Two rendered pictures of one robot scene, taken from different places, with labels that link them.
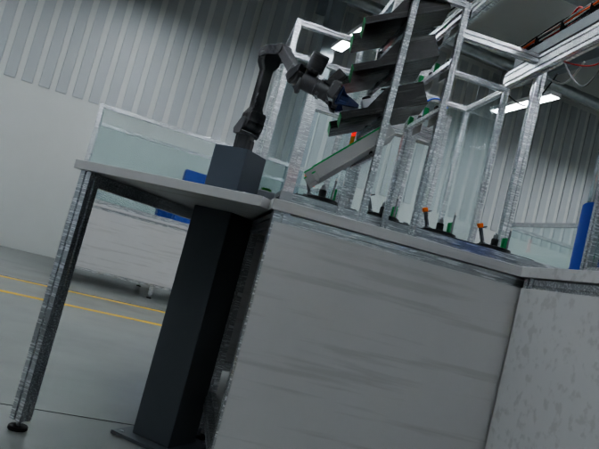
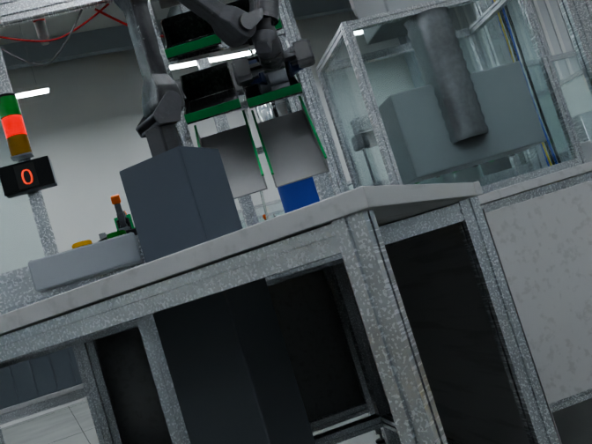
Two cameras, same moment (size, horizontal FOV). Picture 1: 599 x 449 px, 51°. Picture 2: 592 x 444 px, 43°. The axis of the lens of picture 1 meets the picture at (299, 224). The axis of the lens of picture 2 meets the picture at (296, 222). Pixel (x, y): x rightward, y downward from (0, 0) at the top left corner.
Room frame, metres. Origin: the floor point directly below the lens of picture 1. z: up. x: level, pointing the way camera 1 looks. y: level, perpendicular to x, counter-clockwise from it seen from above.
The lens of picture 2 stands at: (2.10, 1.67, 0.77)
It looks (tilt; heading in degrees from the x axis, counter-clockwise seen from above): 4 degrees up; 268
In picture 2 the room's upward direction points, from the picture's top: 17 degrees counter-clockwise
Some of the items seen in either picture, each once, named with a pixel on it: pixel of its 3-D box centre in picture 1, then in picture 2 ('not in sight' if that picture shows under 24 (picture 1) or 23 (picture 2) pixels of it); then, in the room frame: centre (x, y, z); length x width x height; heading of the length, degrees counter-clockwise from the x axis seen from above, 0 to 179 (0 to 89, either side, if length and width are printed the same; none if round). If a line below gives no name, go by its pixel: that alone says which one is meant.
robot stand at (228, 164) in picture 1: (233, 177); (184, 210); (2.24, 0.27, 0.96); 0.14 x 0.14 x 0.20; 64
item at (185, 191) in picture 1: (237, 211); (216, 265); (2.22, 0.23, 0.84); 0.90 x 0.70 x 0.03; 154
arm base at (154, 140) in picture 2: (243, 143); (166, 144); (2.24, 0.27, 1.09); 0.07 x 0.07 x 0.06; 64
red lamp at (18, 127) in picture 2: not in sight; (14, 127); (2.62, -0.14, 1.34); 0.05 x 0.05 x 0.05
